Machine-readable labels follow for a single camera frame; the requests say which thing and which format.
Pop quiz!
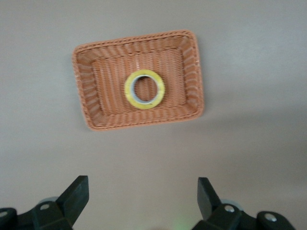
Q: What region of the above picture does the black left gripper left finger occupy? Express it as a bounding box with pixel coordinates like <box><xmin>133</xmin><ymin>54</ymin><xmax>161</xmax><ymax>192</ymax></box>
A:
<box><xmin>0</xmin><ymin>175</ymin><xmax>90</xmax><ymax>230</ymax></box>

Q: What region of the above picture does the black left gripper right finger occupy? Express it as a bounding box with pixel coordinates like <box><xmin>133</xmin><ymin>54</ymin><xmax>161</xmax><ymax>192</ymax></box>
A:
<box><xmin>191</xmin><ymin>177</ymin><xmax>295</xmax><ymax>230</ymax></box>

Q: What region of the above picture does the yellow clear tape roll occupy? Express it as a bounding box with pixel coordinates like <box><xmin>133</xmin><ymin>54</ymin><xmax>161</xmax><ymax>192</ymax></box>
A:
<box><xmin>124</xmin><ymin>69</ymin><xmax>165</xmax><ymax>110</ymax></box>

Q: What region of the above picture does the brown wicker basket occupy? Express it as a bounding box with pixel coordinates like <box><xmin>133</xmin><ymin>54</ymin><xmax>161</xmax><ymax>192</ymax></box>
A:
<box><xmin>71</xmin><ymin>29</ymin><xmax>205</xmax><ymax>132</ymax></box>

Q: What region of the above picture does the brown table cover mat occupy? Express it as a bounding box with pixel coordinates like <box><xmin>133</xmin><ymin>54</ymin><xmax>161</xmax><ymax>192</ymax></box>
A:
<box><xmin>0</xmin><ymin>0</ymin><xmax>307</xmax><ymax>230</ymax></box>

